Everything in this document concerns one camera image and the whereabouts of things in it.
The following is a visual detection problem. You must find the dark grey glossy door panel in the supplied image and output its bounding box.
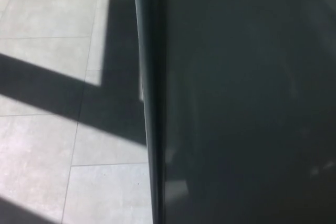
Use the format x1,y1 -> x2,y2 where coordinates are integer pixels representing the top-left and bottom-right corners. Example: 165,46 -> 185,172
132,0 -> 336,224

